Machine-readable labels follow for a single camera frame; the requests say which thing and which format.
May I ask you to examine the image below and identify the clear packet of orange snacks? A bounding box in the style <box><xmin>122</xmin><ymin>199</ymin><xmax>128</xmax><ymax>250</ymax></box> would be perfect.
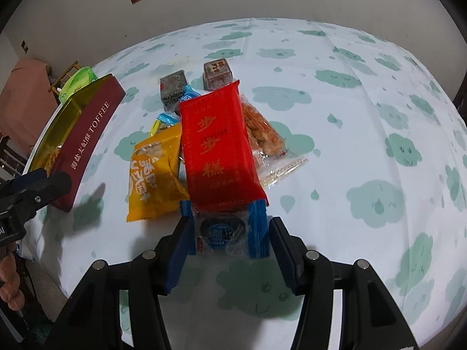
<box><xmin>239</xmin><ymin>93</ymin><xmax>309</xmax><ymax>190</ymax></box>

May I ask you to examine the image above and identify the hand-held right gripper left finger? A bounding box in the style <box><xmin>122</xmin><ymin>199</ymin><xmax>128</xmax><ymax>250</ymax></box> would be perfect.
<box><xmin>44</xmin><ymin>216</ymin><xmax>196</xmax><ymax>350</ymax></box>

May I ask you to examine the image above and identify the pink cloth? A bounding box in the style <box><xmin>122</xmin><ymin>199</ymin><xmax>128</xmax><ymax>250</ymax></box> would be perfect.
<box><xmin>0</xmin><ymin>57</ymin><xmax>52</xmax><ymax>154</ymax></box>

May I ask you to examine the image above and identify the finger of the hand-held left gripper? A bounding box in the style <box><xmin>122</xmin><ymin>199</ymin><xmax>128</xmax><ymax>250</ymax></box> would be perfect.
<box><xmin>0</xmin><ymin>169</ymin><xmax>50</xmax><ymax>195</ymax></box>
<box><xmin>0</xmin><ymin>171</ymin><xmax>72</xmax><ymax>223</ymax></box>

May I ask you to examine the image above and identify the bamboo chair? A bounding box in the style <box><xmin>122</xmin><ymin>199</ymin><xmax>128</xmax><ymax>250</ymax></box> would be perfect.
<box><xmin>47</xmin><ymin>60</ymin><xmax>79</xmax><ymax>95</ymax></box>

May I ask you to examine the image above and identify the red snack packet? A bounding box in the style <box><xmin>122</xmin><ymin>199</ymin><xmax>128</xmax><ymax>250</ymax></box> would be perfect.
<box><xmin>179</xmin><ymin>79</ymin><xmax>269</xmax><ymax>212</ymax></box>

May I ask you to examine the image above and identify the dark wooden cabinet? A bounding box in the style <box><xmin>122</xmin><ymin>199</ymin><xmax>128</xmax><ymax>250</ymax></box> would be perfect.
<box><xmin>452</xmin><ymin>84</ymin><xmax>467</xmax><ymax>112</ymax></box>

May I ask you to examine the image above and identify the maroon tin box gold interior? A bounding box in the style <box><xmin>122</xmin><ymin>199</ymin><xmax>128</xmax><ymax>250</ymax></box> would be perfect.
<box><xmin>22</xmin><ymin>74</ymin><xmax>126</xmax><ymax>213</ymax></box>

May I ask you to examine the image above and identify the blue and yellow snack packet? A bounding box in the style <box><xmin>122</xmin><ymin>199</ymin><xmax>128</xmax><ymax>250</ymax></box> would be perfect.
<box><xmin>150</xmin><ymin>113</ymin><xmax>182</xmax><ymax>137</ymax></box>

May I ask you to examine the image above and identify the green tissue pack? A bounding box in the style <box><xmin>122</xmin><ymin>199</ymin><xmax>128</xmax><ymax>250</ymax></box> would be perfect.
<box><xmin>58</xmin><ymin>66</ymin><xmax>98</xmax><ymax>103</ymax></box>

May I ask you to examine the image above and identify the pink patterned snack block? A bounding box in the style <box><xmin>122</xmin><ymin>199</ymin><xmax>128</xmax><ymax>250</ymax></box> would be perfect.
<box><xmin>203</xmin><ymin>58</ymin><xmax>233</xmax><ymax>92</ymax></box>

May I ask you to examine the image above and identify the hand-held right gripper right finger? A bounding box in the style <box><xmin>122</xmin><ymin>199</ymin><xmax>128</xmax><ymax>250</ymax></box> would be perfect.
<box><xmin>268</xmin><ymin>217</ymin><xmax>420</xmax><ymax>350</ymax></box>

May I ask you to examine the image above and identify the person's left hand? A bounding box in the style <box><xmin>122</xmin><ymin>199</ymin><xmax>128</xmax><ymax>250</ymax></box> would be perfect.
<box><xmin>0</xmin><ymin>251</ymin><xmax>20</xmax><ymax>310</ymax></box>

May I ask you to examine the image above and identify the dark sesame bar packet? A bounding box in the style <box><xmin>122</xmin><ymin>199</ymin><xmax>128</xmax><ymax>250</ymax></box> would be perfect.
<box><xmin>159</xmin><ymin>69</ymin><xmax>190</xmax><ymax>112</ymax></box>

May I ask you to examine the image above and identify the blue striped cookie packet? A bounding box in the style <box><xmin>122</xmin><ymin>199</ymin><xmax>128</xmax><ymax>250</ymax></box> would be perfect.
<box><xmin>180</xmin><ymin>199</ymin><xmax>271</xmax><ymax>259</ymax></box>

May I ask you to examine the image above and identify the dark wooden bench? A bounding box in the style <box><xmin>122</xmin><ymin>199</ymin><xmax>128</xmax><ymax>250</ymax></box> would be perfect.
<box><xmin>0</xmin><ymin>135</ymin><xmax>28</xmax><ymax>183</ymax></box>

